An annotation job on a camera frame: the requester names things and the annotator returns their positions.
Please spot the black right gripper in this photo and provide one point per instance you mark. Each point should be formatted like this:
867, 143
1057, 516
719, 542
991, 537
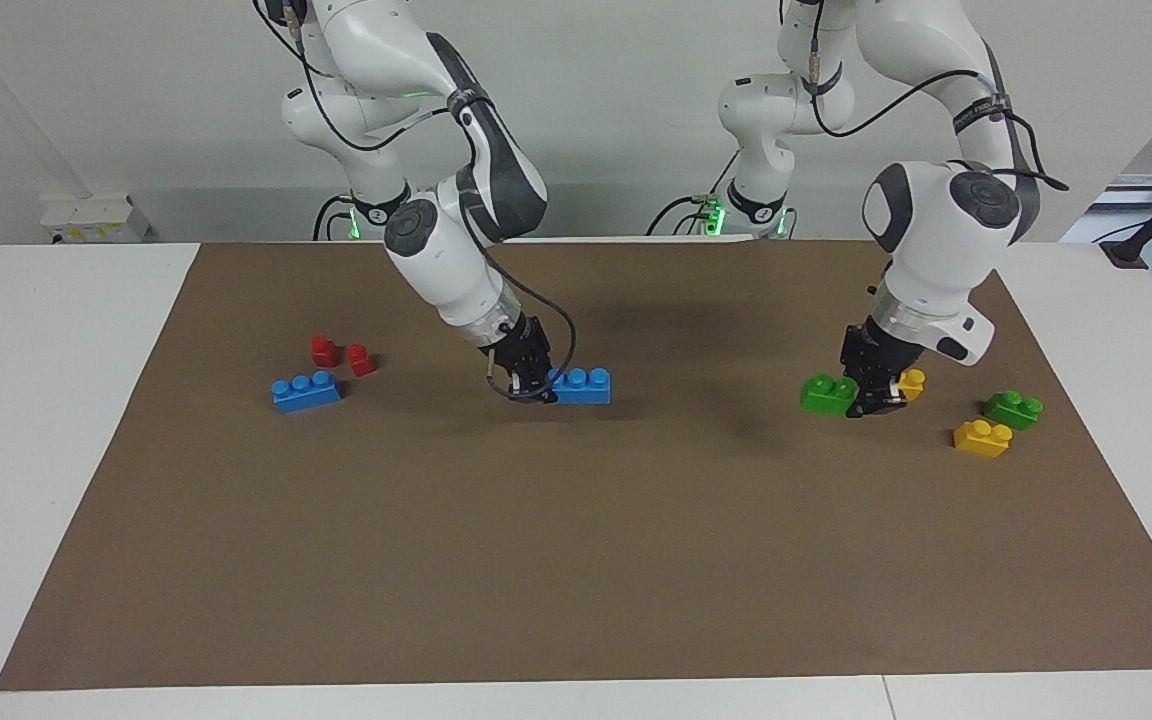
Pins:
521, 350

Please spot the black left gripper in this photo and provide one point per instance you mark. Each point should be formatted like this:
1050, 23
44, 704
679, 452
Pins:
881, 350

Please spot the blue three-stud toy brick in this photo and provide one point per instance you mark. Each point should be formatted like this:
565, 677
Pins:
584, 388
306, 393

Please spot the green two-stud toy brick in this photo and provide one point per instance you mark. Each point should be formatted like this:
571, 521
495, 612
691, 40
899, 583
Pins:
824, 396
1013, 411

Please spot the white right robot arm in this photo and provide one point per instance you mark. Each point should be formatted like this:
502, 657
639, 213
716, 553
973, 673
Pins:
436, 260

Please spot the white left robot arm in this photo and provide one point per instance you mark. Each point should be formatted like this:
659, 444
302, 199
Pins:
936, 240

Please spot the yellow two-stud toy brick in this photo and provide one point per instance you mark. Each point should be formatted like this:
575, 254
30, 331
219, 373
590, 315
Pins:
982, 440
914, 384

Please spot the brown paper table mat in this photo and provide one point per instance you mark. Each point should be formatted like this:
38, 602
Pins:
576, 550

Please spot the red single-stud toy brick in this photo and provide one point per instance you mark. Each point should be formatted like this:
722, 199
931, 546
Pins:
324, 352
361, 361

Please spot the white wall socket box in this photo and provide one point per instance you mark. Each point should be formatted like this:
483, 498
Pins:
86, 218

